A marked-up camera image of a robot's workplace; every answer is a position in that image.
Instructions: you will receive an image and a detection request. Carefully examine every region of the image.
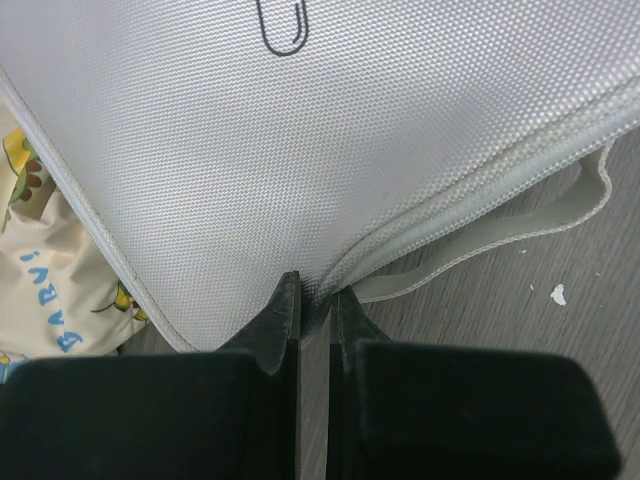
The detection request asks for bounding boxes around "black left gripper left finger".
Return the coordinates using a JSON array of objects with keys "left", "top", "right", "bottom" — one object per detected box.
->
[{"left": 1, "top": 272, "right": 301, "bottom": 479}]

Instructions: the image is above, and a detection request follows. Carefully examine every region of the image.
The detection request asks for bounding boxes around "grey medicine kit case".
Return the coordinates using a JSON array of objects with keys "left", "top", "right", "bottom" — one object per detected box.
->
[{"left": 1, "top": 1, "right": 639, "bottom": 351}]

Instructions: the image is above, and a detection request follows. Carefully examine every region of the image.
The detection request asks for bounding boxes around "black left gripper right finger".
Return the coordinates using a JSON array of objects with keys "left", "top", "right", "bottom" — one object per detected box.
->
[{"left": 327, "top": 289, "right": 622, "bottom": 479}]

